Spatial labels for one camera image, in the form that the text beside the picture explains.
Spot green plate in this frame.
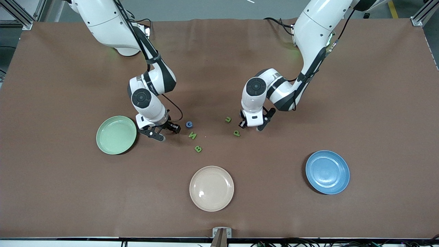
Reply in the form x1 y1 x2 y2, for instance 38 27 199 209
96 116 137 155

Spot beige plate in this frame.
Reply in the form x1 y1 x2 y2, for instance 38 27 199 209
189 166 235 212

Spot blue plate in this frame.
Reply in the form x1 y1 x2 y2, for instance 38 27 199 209
305 150 350 195

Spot brown table cover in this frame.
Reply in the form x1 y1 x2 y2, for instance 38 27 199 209
0 18 439 239

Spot black arm base cable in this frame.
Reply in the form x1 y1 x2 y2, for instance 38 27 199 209
263 16 296 37
129 16 153 37

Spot grey metal mount bracket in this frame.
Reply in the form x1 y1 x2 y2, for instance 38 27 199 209
212 227 232 238

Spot tan camera pole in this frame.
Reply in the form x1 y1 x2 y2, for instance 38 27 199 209
210 229 228 247

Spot white table edge rail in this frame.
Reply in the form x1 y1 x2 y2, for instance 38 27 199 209
0 238 439 247

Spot black cable bundle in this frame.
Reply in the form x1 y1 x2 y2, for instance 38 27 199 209
250 237 439 247

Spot aluminium frame rail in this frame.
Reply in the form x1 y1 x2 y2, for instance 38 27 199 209
0 0 47 31
411 0 439 27

